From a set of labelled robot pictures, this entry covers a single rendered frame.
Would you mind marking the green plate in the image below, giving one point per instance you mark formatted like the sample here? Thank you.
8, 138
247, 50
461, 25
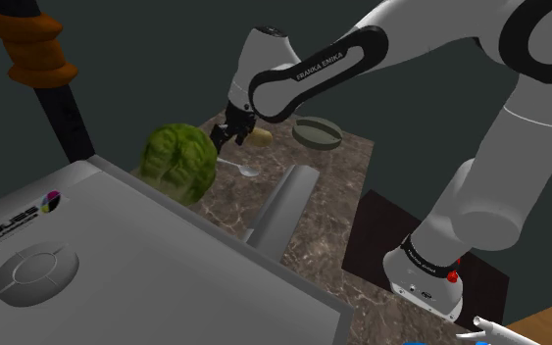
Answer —
317, 133

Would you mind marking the white slender tool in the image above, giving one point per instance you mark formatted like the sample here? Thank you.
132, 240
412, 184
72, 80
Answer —
500, 330

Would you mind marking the grey printer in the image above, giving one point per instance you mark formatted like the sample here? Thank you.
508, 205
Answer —
137, 267

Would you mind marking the tan potato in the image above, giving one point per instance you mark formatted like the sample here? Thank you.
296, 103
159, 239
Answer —
261, 138

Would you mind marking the silver spoon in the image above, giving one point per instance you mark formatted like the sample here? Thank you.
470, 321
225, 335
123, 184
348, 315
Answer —
247, 170

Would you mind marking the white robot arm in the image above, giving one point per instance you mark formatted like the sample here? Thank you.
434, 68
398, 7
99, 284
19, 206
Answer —
486, 157

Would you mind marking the green lettuce head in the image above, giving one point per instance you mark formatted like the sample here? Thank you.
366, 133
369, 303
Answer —
180, 162

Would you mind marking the black pole with orange rings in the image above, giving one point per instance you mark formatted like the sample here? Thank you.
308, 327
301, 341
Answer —
31, 48

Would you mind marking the dark robot stand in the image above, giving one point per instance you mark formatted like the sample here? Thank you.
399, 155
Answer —
380, 239

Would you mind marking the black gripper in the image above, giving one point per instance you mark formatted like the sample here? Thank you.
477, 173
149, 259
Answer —
238, 117

